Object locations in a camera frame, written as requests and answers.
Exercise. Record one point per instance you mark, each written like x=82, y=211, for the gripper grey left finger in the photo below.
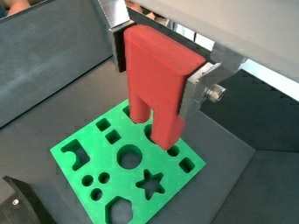
x=118, y=21

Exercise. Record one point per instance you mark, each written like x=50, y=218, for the gripper grey right finger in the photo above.
x=201, y=85

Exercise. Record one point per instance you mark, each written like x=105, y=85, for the red square-circle peg object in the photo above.
x=157, y=65

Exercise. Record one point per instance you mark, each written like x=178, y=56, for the green shape-sorter fixture block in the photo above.
x=120, y=174

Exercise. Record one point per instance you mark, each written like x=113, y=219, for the black curved regrasp stand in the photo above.
x=22, y=207

